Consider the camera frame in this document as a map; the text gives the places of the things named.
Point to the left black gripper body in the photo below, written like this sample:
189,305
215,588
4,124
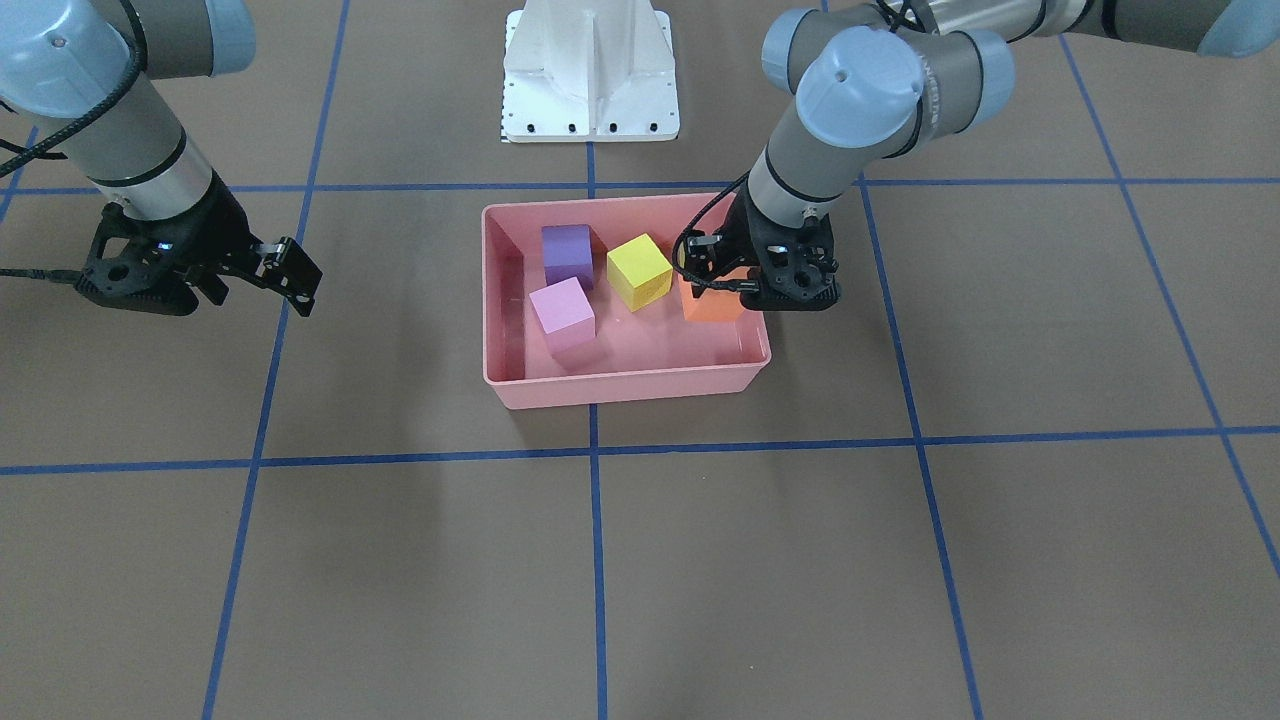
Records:
741,239

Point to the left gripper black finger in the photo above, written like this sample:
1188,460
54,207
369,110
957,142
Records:
697,259

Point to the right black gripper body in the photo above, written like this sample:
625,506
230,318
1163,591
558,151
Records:
219,227

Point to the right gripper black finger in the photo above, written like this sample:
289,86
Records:
285,268

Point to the orange foam cube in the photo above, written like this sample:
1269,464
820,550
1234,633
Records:
712,306

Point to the yellow foam cube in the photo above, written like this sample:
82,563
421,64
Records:
638,272

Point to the purple foam cube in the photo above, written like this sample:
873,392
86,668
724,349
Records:
567,252

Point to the pink foam cube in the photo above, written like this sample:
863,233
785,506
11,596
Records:
565,315

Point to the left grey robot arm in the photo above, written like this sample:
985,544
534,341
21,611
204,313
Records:
881,78

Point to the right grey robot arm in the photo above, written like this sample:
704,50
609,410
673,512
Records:
84,73

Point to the pink plastic bin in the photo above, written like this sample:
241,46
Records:
653,352

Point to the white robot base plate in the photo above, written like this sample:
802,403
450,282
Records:
589,71

